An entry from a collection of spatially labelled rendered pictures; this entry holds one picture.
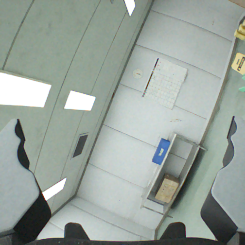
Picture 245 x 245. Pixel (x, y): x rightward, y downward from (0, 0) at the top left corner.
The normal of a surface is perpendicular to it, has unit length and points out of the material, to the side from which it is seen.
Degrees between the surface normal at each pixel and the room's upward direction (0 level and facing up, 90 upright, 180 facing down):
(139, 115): 90
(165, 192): 88
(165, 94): 90
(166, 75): 90
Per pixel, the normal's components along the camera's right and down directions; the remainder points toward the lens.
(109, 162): -0.18, 0.03
